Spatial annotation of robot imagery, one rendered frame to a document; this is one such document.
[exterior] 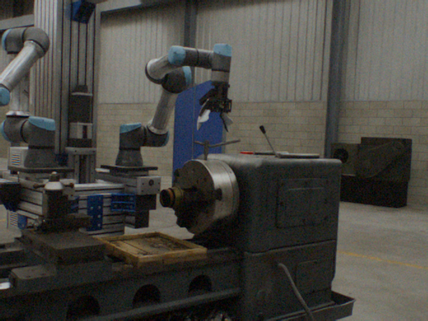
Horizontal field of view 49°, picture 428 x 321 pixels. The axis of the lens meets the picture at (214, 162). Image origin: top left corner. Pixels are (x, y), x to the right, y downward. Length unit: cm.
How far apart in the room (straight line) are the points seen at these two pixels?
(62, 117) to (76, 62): 29
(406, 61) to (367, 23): 139
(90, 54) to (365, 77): 1025
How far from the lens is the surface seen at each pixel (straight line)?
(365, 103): 1226
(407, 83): 1208
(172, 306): 184
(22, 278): 151
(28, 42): 230
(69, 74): 255
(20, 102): 238
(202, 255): 184
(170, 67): 204
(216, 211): 187
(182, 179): 198
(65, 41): 256
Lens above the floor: 133
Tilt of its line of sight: 3 degrees down
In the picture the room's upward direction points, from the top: 2 degrees clockwise
